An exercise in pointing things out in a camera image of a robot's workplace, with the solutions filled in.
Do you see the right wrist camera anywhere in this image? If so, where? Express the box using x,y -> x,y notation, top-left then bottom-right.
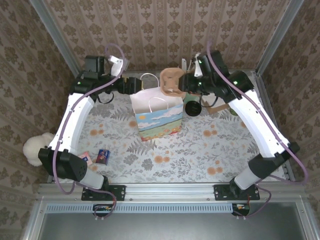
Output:
192,52 -> 204,78

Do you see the white teddy bear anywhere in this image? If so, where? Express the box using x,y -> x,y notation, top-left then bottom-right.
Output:
22,132 -> 56,167

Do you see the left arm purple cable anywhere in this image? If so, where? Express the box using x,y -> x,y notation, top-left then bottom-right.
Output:
53,43 -> 126,220

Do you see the landscape print paper bag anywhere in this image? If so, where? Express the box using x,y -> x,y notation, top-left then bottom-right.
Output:
129,72 -> 185,142

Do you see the brown cardboard cup carrier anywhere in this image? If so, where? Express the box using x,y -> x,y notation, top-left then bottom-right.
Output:
159,67 -> 187,97

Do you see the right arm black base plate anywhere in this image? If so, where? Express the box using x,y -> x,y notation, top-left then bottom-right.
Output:
214,184 -> 261,202

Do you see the small pink packet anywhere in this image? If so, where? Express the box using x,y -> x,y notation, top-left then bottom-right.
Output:
77,151 -> 93,166

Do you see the aluminium table side rail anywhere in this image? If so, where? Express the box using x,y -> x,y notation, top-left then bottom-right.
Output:
254,72 -> 296,182

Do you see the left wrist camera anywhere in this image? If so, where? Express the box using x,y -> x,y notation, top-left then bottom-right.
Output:
108,56 -> 130,76

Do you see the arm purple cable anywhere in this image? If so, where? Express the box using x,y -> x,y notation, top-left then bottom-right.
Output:
206,39 -> 310,218
53,43 -> 126,220

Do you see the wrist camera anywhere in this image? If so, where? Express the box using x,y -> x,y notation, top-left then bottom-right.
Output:
108,56 -> 130,76
192,52 -> 204,78

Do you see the grey slotted cable duct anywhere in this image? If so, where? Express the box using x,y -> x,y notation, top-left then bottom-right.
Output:
45,202 -> 235,214

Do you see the aluminium mounting rail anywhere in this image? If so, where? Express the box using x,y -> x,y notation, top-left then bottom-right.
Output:
36,182 -> 307,202

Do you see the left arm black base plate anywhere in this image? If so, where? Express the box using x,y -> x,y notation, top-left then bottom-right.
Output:
81,184 -> 126,202

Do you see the small blue packet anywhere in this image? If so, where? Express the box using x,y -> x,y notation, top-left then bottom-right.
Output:
96,149 -> 111,166

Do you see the aluminium corner post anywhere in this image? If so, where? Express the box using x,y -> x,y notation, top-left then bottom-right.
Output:
255,0 -> 305,76
29,0 -> 83,79

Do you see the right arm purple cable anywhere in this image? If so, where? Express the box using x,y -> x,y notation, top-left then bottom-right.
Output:
206,39 -> 310,218

